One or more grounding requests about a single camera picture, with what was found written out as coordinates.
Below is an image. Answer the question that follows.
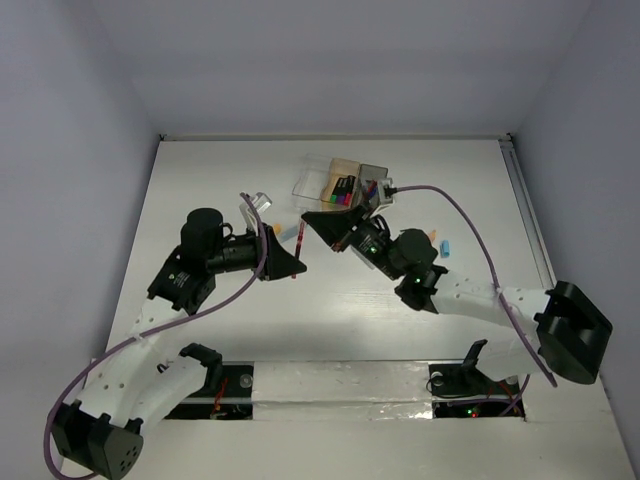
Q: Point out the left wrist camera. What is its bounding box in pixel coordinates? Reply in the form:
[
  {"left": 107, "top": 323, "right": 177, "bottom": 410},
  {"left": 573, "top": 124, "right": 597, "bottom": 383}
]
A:
[{"left": 239, "top": 192, "right": 273, "bottom": 231}]

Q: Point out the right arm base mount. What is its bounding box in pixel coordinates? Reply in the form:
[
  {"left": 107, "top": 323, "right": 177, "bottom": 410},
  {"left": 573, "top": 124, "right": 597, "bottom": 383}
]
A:
[{"left": 425, "top": 340, "right": 526, "bottom": 419}]

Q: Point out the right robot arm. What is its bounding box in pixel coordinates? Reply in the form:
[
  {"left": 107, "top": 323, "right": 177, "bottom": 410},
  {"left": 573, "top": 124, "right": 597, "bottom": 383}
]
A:
[{"left": 302, "top": 207, "right": 613, "bottom": 392}]

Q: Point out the orange plastic container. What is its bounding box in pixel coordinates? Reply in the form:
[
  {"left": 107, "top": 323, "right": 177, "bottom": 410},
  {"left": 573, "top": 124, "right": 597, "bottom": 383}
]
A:
[{"left": 320, "top": 158, "right": 361, "bottom": 211}]

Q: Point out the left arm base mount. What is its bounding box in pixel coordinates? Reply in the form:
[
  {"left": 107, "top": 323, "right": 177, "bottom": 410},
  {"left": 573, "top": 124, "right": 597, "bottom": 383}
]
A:
[{"left": 166, "top": 363, "right": 254, "bottom": 421}]

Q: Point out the clear plastic container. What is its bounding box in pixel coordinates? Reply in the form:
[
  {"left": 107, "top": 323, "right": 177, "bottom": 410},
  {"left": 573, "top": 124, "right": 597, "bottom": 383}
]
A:
[{"left": 291, "top": 154, "right": 331, "bottom": 213}]

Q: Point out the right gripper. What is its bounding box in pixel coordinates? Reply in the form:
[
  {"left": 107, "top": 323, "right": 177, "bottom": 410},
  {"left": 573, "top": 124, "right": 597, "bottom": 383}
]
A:
[{"left": 301, "top": 203, "right": 402, "bottom": 283}]

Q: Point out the blue eraser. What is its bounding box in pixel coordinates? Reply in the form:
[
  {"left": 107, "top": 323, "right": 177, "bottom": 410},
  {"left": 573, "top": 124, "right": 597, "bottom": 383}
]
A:
[{"left": 440, "top": 240, "right": 451, "bottom": 258}]

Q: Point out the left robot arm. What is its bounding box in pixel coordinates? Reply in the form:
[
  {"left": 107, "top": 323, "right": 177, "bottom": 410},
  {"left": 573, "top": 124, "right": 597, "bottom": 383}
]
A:
[{"left": 45, "top": 208, "right": 307, "bottom": 479}]

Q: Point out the dark grey plastic container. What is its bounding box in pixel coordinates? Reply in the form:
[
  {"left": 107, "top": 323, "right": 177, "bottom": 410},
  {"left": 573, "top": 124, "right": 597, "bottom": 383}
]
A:
[{"left": 356, "top": 164, "right": 388, "bottom": 201}]

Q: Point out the red patterned pen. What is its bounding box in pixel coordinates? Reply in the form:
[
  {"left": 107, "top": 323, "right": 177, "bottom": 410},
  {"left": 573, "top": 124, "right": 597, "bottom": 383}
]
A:
[{"left": 294, "top": 220, "right": 306, "bottom": 261}]

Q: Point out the aluminium rail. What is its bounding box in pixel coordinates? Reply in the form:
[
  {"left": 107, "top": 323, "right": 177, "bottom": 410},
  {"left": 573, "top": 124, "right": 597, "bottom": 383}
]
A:
[{"left": 499, "top": 139, "right": 579, "bottom": 356}]

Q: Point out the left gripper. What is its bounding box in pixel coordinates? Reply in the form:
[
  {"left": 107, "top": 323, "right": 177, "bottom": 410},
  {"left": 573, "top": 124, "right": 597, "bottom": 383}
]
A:
[{"left": 206, "top": 220, "right": 305, "bottom": 279}]

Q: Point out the blue glue tube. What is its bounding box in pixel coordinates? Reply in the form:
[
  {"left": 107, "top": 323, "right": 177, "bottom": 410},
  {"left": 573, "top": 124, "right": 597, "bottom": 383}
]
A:
[{"left": 279, "top": 227, "right": 299, "bottom": 242}]

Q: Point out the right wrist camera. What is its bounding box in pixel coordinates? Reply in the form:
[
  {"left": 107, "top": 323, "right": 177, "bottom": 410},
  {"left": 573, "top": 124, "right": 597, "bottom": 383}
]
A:
[{"left": 370, "top": 178, "right": 396, "bottom": 215}]

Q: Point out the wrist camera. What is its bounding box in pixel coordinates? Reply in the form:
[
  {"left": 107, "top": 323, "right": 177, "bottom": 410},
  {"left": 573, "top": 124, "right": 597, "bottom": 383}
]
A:
[
  {"left": 370, "top": 178, "right": 396, "bottom": 215},
  {"left": 239, "top": 192, "right": 273, "bottom": 231}
]

